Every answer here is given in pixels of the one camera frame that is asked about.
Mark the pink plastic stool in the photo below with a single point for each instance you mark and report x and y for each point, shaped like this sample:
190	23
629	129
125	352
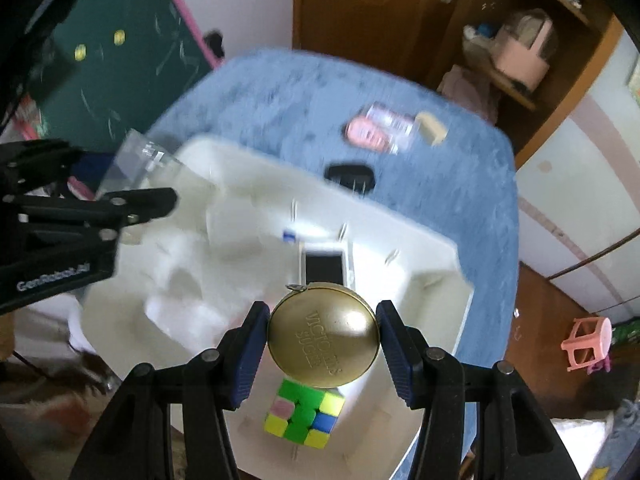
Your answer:
587	340

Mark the white toy camera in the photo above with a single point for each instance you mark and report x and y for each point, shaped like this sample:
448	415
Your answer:
325	265

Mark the floral sliding wardrobe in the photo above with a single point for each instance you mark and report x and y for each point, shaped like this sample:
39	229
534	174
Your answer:
575	200

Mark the grey cloth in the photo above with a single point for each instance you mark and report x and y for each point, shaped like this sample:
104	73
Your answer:
627	417

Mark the brown wooden door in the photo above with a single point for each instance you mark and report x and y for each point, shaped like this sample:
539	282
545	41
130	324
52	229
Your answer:
360	5

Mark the green chalkboard with pink frame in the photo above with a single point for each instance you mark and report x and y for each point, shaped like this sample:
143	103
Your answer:
130	60

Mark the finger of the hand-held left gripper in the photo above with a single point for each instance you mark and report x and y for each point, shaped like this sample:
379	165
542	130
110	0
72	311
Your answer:
125	207
35	165

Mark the small pink toy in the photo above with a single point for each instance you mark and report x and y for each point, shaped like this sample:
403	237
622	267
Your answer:
601	366

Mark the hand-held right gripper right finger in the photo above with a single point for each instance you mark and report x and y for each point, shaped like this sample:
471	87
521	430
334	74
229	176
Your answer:
397	360

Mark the pink toy blister pack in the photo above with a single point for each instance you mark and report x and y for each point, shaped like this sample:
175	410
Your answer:
375	130

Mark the crumpled white paper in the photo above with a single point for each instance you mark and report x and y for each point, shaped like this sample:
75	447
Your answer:
471	34

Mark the colourful puzzle cube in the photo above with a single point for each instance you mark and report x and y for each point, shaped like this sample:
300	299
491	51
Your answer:
300	420

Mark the beige wedge block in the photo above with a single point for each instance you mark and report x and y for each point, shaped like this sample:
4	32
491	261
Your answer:
431	130

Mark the pink folded cloth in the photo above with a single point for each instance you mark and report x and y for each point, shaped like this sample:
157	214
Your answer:
467	92

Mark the black eraser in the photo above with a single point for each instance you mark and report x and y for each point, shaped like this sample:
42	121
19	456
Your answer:
215	44

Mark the gold round tin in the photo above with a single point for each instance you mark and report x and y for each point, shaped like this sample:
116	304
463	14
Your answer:
322	335

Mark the clear plastic box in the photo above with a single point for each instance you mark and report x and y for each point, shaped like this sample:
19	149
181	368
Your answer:
135	165

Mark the green bag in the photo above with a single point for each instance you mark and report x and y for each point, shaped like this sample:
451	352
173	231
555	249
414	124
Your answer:
625	331

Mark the checked blanket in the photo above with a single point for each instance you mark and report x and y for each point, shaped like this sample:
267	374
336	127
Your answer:
595	450

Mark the black plug adapter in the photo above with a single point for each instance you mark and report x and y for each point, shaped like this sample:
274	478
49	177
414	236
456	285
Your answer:
350	176

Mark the white plastic tray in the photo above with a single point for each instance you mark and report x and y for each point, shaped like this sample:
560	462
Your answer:
400	260

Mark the pink basket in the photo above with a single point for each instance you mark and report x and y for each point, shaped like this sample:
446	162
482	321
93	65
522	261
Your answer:
520	62

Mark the blue plush tablecloth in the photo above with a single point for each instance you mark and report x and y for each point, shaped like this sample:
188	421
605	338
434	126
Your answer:
280	110

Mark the blue cup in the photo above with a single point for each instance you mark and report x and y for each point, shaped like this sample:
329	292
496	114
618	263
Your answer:
486	30

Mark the wooden corner shelf cabinet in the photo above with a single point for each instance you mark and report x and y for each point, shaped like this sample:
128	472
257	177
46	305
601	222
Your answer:
585	75

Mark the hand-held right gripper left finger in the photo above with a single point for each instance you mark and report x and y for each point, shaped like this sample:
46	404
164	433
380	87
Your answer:
250	360

